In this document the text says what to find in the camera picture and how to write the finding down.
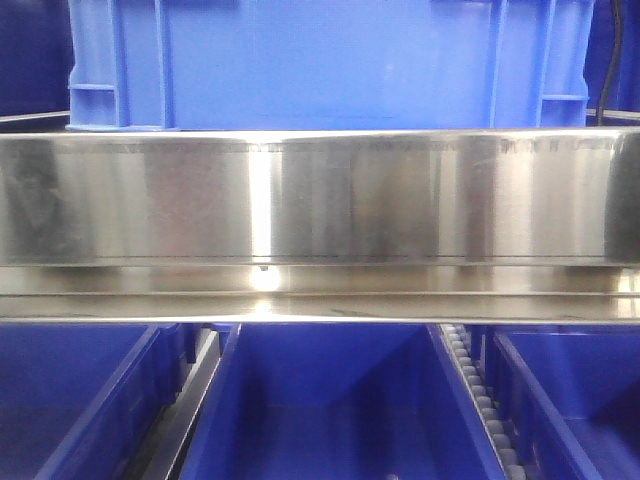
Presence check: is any large blue bin shelf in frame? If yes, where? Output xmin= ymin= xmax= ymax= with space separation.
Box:
xmin=69 ymin=1 xmax=594 ymax=131

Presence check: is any lower middle blue bin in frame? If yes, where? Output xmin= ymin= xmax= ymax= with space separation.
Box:
xmin=180 ymin=323 xmax=504 ymax=479

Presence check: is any blue bin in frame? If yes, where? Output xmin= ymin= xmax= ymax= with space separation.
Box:
xmin=484 ymin=327 xmax=639 ymax=479
xmin=1 ymin=324 xmax=199 ymax=479
xmin=180 ymin=323 xmax=504 ymax=479

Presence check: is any lower roller track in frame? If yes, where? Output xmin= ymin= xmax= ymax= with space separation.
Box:
xmin=438 ymin=324 xmax=527 ymax=480

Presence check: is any lower left blue bin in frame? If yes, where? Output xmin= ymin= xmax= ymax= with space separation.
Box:
xmin=1 ymin=324 xmax=199 ymax=479

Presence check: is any lower right blue bin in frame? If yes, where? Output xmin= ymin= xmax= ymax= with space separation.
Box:
xmin=484 ymin=327 xmax=639 ymax=479

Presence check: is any stainless steel shelf rail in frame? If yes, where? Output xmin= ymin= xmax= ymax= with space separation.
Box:
xmin=1 ymin=128 xmax=639 ymax=324

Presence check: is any lower metal divider rail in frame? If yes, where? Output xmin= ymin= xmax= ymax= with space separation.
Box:
xmin=122 ymin=327 xmax=221 ymax=479

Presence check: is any black cable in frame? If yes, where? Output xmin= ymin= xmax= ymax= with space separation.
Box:
xmin=597 ymin=0 xmax=625 ymax=124

